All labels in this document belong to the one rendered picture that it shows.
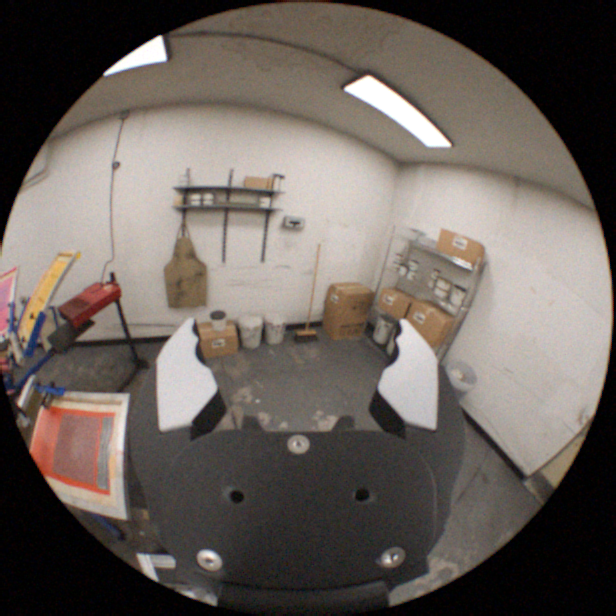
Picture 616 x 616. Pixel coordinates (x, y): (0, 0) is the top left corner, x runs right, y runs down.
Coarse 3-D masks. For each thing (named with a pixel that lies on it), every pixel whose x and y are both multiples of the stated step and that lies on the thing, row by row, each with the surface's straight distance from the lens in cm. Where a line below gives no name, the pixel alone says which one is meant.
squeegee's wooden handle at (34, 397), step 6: (36, 390) 133; (30, 396) 130; (36, 396) 133; (30, 402) 130; (36, 402) 133; (24, 408) 129; (30, 408) 129; (36, 408) 132; (30, 414) 129; (30, 420) 129; (30, 426) 129; (24, 432) 126; (24, 438) 126
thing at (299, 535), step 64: (192, 448) 6; (256, 448) 6; (320, 448) 6; (384, 448) 6; (192, 512) 6; (256, 512) 5; (320, 512) 5; (384, 512) 6; (192, 576) 7; (256, 576) 6; (320, 576) 6; (384, 576) 6
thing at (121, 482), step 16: (80, 400) 128; (96, 400) 119; (112, 400) 112; (128, 400) 106; (128, 416) 104; (64, 496) 112; (128, 496) 93; (96, 512) 98; (112, 512) 93; (128, 512) 91
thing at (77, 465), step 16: (32, 448) 144; (48, 448) 132; (64, 448) 122; (80, 448) 114; (48, 464) 129; (64, 464) 119; (80, 464) 112; (96, 464) 105; (64, 480) 118; (80, 480) 110
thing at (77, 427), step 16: (48, 416) 142; (64, 416) 132; (80, 416) 123; (96, 416) 116; (112, 416) 110; (48, 432) 136; (64, 432) 126; (80, 432) 118; (96, 432) 112; (112, 432) 106; (96, 448) 108
